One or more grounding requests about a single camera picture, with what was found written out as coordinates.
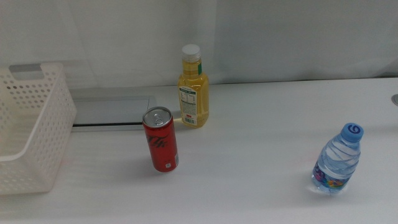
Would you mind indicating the red soda can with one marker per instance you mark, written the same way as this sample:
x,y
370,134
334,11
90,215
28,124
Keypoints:
x,y
161,146

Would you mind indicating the clear water bottle blue cap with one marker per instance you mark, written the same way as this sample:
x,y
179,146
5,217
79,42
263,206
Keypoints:
x,y
339,158

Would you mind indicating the yellow juice bottle white cap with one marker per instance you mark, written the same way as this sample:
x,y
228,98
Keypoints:
x,y
194,93

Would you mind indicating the white fabric backdrop curtain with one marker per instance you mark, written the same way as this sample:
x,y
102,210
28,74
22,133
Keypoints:
x,y
264,37

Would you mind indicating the white perforated plastic basket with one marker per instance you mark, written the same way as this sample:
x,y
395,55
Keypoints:
x,y
59,130

